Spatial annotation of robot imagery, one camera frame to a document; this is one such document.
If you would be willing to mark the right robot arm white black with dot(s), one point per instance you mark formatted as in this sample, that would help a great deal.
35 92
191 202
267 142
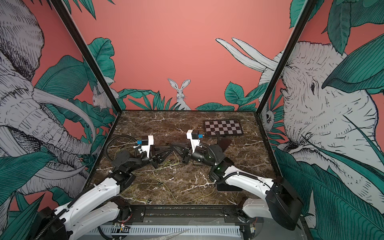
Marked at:
277 199

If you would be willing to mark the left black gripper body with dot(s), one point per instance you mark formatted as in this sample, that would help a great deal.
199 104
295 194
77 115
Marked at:
139 161

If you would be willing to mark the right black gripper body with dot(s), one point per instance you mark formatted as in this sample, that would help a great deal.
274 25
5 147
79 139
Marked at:
203 157

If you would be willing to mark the white vented strip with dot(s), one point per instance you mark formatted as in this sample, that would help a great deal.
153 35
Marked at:
192 230

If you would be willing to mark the right black corner post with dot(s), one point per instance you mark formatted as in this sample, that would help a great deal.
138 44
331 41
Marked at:
298 29

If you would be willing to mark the black white chessboard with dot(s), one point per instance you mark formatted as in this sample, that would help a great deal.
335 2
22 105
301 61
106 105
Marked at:
223 128

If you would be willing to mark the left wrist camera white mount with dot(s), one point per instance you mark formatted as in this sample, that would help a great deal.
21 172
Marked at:
144 145

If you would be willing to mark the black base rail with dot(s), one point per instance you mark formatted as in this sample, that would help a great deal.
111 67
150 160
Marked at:
230 213

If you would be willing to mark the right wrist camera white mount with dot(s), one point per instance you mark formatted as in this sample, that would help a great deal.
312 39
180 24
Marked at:
195 137

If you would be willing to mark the black smartphone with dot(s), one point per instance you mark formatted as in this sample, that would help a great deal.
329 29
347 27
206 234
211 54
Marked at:
227 188

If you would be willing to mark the blue edged smartphone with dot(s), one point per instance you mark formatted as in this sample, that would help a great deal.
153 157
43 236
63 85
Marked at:
225 142

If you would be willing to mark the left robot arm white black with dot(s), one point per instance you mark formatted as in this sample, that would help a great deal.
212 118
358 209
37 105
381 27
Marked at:
100 203

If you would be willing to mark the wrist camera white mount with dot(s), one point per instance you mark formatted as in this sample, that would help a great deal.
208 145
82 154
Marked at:
195 137
144 145

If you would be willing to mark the left black corner post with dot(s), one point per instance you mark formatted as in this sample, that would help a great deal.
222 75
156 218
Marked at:
64 14

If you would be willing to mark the black corner post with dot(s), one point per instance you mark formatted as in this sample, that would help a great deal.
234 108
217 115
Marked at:
64 14
298 29

